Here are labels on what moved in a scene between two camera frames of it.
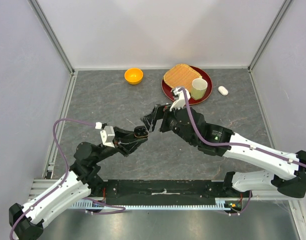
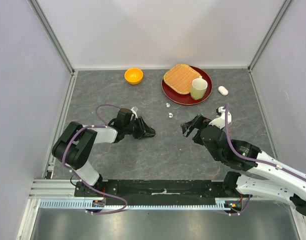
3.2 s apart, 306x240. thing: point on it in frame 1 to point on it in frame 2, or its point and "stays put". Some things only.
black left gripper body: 120,146 to 138,128
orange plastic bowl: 133,75 stays put
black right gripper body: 158,114 to 199,122
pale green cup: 198,88 stays put
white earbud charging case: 223,90 stays put
